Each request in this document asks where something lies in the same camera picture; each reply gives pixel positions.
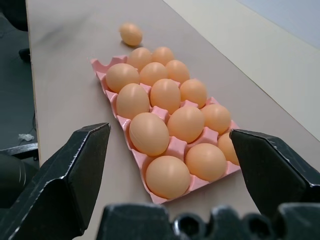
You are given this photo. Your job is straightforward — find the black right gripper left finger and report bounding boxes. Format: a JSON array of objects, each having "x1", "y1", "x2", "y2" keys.
[{"x1": 0, "y1": 122, "x2": 111, "y2": 240}]

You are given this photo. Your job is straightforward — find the brown egg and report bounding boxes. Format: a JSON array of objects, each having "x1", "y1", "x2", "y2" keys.
[
  {"x1": 115, "y1": 83, "x2": 151, "y2": 120},
  {"x1": 217, "y1": 132, "x2": 241, "y2": 166},
  {"x1": 165, "y1": 59, "x2": 191, "y2": 85},
  {"x1": 127, "y1": 47, "x2": 153, "y2": 72},
  {"x1": 200, "y1": 103, "x2": 232, "y2": 136},
  {"x1": 105, "y1": 63, "x2": 141, "y2": 94},
  {"x1": 145, "y1": 155, "x2": 191, "y2": 200},
  {"x1": 118, "y1": 22, "x2": 143, "y2": 47},
  {"x1": 166, "y1": 105, "x2": 206, "y2": 145},
  {"x1": 150, "y1": 78, "x2": 182, "y2": 115},
  {"x1": 151, "y1": 46, "x2": 175, "y2": 66},
  {"x1": 128, "y1": 112, "x2": 170, "y2": 158},
  {"x1": 139, "y1": 61, "x2": 169, "y2": 87},
  {"x1": 179, "y1": 78, "x2": 208, "y2": 110},
  {"x1": 185, "y1": 142, "x2": 228, "y2": 183}
]

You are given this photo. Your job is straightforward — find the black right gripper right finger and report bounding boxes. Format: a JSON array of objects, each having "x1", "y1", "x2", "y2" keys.
[{"x1": 229, "y1": 128, "x2": 320, "y2": 219}]

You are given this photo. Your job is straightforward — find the black office chair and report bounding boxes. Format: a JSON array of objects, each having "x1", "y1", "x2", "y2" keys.
[{"x1": 0, "y1": 0, "x2": 31, "y2": 61}]

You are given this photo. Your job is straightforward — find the black round object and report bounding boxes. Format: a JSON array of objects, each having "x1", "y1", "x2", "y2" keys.
[{"x1": 0, "y1": 152, "x2": 39, "y2": 208}]

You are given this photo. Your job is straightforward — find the white crumpled scrap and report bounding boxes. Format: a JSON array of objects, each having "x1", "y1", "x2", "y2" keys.
[{"x1": 17, "y1": 133, "x2": 35, "y2": 142}]

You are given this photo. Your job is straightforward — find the pink egg tray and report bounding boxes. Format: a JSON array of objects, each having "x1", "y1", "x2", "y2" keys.
[{"x1": 89, "y1": 54, "x2": 243, "y2": 205}]

